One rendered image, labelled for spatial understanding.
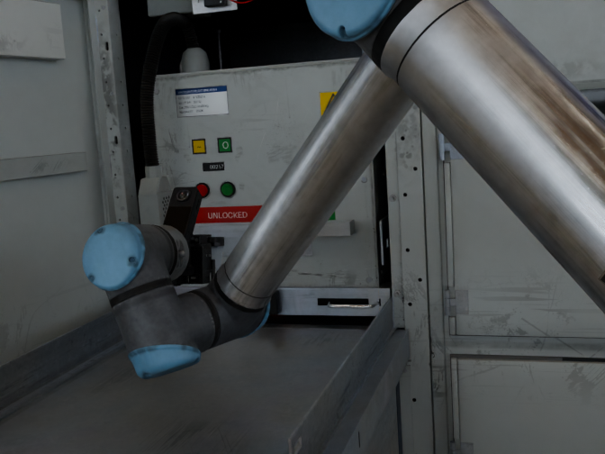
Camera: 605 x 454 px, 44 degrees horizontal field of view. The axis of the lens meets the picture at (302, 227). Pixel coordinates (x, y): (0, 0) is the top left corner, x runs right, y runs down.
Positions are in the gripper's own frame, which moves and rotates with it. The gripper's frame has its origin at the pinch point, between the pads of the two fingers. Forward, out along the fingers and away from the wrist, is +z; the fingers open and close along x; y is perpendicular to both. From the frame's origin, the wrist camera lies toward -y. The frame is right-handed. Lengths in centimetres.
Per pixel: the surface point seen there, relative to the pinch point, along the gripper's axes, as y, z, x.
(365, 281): 8.9, 27.7, 21.5
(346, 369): 19.9, -15.7, 27.7
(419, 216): -4.1, 21.1, 33.9
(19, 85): -31, -3, -39
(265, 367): 22.8, 0.1, 9.1
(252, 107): -27.9, 21.4, -0.6
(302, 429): 23, -38, 28
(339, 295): 11.7, 27.0, 16.2
